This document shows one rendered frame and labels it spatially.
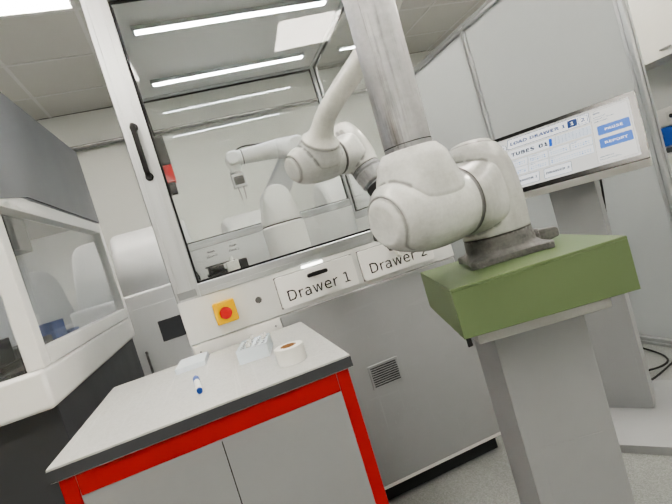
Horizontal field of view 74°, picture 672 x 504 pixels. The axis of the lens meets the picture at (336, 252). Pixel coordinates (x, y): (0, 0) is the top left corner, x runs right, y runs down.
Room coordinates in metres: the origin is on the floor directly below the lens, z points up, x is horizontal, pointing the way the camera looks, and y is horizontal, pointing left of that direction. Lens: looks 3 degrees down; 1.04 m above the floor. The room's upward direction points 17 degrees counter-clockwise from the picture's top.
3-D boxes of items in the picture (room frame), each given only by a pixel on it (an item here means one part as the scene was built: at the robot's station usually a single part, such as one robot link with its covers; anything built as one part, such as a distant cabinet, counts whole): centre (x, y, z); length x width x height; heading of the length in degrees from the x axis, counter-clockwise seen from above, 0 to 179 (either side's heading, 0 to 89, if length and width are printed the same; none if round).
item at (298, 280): (1.57, 0.09, 0.87); 0.29 x 0.02 x 0.11; 105
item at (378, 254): (1.65, -0.21, 0.87); 0.29 x 0.02 x 0.11; 105
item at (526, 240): (1.03, -0.39, 0.89); 0.22 x 0.18 x 0.06; 84
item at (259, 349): (1.23, 0.29, 0.78); 0.12 x 0.08 x 0.04; 4
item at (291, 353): (1.05, 0.17, 0.78); 0.07 x 0.07 x 0.04
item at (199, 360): (1.35, 0.52, 0.77); 0.13 x 0.09 x 0.02; 11
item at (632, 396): (1.68, -0.92, 0.51); 0.50 x 0.45 x 1.02; 143
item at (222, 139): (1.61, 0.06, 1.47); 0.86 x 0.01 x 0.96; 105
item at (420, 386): (2.05, 0.17, 0.40); 1.03 x 0.95 x 0.80; 105
